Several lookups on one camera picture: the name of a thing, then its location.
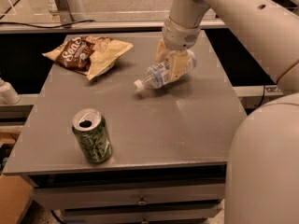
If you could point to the left metal bracket post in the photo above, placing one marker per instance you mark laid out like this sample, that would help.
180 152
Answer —
64 12

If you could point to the lower drawer knob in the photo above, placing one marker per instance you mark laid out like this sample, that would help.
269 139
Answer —
144 221

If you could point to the brown and cream chip bag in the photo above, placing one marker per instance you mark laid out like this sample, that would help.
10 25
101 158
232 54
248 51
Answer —
89 55

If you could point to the grey drawer cabinet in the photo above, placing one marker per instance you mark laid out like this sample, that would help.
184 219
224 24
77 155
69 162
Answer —
169 145

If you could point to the drawer knob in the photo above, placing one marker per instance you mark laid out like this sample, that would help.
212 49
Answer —
141 201
144 221

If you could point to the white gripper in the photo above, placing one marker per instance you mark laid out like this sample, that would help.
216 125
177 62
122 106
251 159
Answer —
177 36

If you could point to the white pipe at left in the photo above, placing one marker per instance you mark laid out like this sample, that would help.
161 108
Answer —
8 93

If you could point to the upper drawer knob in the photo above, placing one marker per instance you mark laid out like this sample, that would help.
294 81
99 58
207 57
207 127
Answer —
141 201

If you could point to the clear plastic water bottle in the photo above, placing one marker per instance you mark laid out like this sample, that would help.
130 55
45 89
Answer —
159 74

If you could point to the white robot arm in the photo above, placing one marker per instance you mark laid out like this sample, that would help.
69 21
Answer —
262 177

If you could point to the brown cardboard box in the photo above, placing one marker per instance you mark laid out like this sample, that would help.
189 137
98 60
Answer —
14 199

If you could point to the green soda can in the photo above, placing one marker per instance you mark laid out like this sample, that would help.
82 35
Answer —
90 128

